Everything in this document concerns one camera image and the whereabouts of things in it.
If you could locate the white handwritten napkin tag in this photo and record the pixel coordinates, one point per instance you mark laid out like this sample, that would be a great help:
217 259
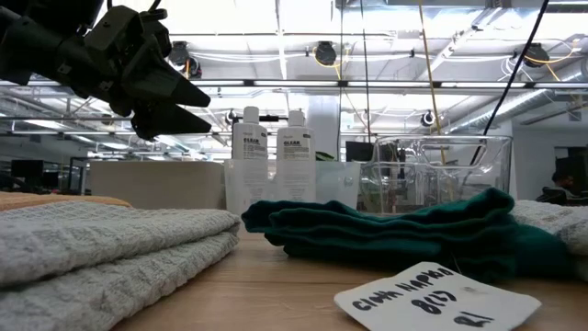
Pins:
436 299

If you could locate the person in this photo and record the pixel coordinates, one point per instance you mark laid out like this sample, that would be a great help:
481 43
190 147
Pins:
562 179

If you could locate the white plastic bottle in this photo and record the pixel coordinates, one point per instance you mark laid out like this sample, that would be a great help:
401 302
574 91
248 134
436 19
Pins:
250 138
296 142

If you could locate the dark green cloth napkin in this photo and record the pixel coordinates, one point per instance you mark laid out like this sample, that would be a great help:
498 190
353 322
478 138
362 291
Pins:
390 239

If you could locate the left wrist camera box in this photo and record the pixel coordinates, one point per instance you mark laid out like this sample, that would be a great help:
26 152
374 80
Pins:
124 30

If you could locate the orange cloth napkin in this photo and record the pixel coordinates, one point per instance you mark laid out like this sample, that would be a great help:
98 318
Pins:
55 200

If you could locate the clear plastic bin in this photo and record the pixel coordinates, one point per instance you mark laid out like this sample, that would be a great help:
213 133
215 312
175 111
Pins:
496 161

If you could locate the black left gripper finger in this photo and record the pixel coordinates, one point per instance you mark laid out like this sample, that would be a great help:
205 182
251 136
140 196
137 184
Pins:
161 83
165 122

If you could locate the frosted translucent plastic bin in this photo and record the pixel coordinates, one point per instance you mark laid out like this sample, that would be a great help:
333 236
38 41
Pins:
337 184

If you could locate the grey waffle towel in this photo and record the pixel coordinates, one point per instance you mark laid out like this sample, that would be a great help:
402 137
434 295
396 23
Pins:
560 225
115 239

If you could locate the artificial striped green plant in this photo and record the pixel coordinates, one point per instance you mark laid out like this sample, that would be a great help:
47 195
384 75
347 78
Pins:
325 156

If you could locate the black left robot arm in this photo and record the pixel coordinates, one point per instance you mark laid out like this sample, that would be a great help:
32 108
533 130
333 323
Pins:
27 41

